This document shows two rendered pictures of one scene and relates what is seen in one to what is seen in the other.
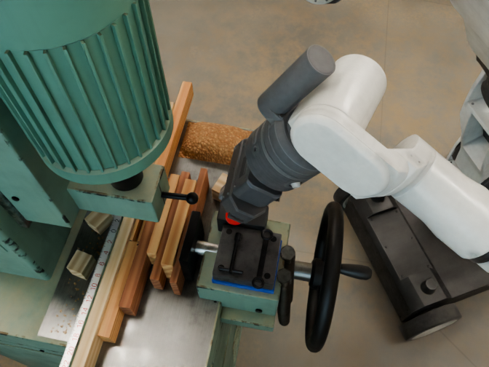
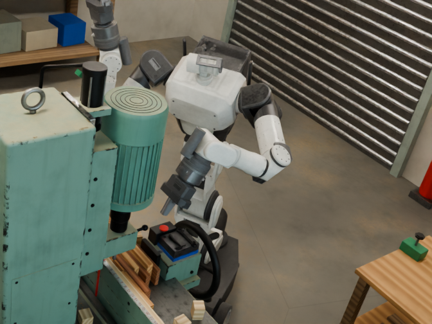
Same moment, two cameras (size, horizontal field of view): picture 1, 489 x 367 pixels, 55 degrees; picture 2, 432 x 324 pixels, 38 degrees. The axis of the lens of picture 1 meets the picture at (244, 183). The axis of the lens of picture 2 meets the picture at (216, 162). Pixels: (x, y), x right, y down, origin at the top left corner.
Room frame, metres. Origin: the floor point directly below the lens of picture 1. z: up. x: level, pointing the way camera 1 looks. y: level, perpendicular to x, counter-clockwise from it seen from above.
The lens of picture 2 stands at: (-0.65, 1.27, 2.27)
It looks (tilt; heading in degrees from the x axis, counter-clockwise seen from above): 31 degrees down; 304
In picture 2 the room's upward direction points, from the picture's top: 13 degrees clockwise
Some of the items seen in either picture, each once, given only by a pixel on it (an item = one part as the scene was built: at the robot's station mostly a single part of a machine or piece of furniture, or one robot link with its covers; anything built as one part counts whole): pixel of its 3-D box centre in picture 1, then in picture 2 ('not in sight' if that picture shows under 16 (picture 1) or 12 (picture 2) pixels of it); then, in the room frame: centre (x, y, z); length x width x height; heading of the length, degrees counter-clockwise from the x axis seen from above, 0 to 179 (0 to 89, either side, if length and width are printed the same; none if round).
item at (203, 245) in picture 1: (209, 249); (157, 254); (0.31, 0.06, 0.95); 0.09 x 0.07 x 0.09; 169
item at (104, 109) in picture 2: not in sight; (90, 97); (0.40, 0.32, 1.53); 0.08 x 0.08 x 0.17; 79
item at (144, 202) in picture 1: (121, 188); (110, 241); (0.38, 0.20, 1.03); 0.14 x 0.07 x 0.09; 79
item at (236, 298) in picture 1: (244, 263); (170, 257); (0.30, 0.00, 0.91); 0.15 x 0.14 x 0.09; 169
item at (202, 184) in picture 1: (191, 229); (138, 256); (0.35, 0.09, 0.93); 0.22 x 0.01 x 0.06; 169
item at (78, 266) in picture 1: (81, 264); (85, 317); (0.33, 0.32, 0.82); 0.04 x 0.03 x 0.04; 159
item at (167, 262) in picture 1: (181, 229); (134, 257); (0.35, 0.11, 0.94); 0.16 x 0.02 x 0.07; 169
